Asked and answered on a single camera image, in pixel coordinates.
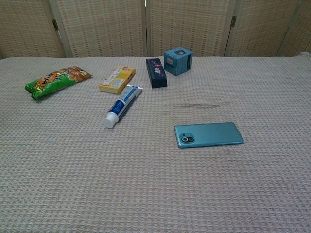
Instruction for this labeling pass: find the green orange snack bag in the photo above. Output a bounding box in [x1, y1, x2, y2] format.
[24, 65, 93, 101]

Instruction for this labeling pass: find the yellow white carton box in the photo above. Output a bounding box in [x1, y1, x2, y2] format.
[99, 66, 136, 95]

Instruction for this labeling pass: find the beige waffle-weave tablecloth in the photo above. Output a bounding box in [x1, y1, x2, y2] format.
[0, 56, 311, 233]

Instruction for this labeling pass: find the light blue cube box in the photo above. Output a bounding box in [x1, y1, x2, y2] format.
[163, 47, 194, 77]

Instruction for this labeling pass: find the teal smartphone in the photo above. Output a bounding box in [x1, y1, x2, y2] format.
[174, 122, 244, 149]

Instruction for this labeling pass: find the woven folding screen panel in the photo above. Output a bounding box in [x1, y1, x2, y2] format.
[145, 0, 235, 58]
[225, 0, 302, 57]
[276, 0, 311, 57]
[0, 0, 66, 59]
[48, 0, 148, 58]

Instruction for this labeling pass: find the dark blue oblong box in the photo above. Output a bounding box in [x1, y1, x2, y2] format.
[145, 57, 168, 89]

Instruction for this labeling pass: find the blue white toothpaste tube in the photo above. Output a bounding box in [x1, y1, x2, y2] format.
[104, 84, 143, 129]

